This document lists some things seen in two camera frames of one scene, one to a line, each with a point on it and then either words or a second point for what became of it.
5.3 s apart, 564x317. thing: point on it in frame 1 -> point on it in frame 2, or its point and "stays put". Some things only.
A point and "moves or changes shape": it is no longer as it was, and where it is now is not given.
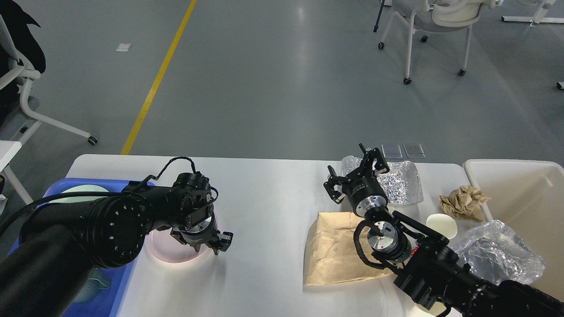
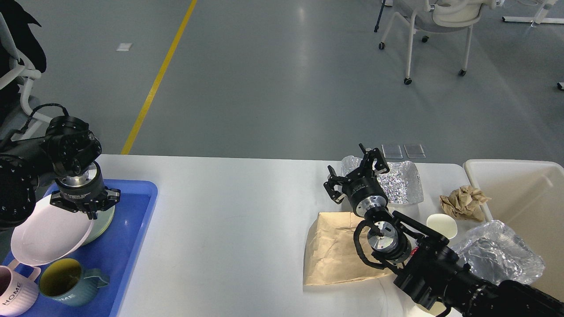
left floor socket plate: (392, 151) stays put
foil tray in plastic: (493, 249) stays put
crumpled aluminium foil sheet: (401, 182) stays put
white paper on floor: (124, 47) stays put
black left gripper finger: (176, 233) -> (57, 199)
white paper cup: (443, 224) stays put
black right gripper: (363, 189) stays put
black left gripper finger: (223, 242) -> (113, 195)
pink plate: (170, 248) moves or changes shape
